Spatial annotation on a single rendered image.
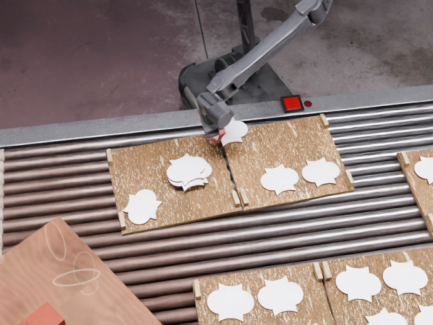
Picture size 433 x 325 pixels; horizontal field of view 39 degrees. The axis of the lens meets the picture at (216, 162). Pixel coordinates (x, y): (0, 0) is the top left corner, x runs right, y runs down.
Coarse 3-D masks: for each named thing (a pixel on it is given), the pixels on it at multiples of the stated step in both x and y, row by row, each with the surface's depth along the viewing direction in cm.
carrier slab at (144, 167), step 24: (144, 144) 225; (168, 144) 225; (192, 144) 226; (120, 168) 218; (144, 168) 219; (216, 168) 220; (120, 192) 212; (168, 192) 213; (192, 192) 214; (216, 192) 214; (168, 216) 208; (192, 216) 208; (216, 216) 210
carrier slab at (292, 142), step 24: (312, 120) 236; (240, 144) 227; (264, 144) 228; (288, 144) 228; (312, 144) 229; (240, 168) 221; (264, 192) 215; (288, 192) 216; (312, 192) 216; (336, 192) 217
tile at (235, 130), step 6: (234, 120) 218; (228, 126) 216; (234, 126) 216; (240, 126) 216; (246, 126) 217; (228, 132) 215; (234, 132) 215; (240, 132) 215; (246, 132) 215; (216, 138) 213; (222, 138) 213; (228, 138) 213; (234, 138) 213; (240, 138) 213; (222, 144) 212
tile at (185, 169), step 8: (176, 160) 216; (184, 160) 216; (192, 160) 216; (200, 160) 217; (168, 168) 214; (176, 168) 214; (184, 168) 214; (192, 168) 214; (200, 168) 214; (168, 176) 212; (176, 176) 212; (184, 176) 212; (192, 176) 212; (200, 176) 213; (184, 184) 210
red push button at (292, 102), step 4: (284, 100) 242; (288, 100) 242; (292, 100) 242; (296, 100) 242; (288, 104) 241; (292, 104) 241; (296, 104) 241; (288, 108) 240; (292, 108) 240; (296, 108) 240
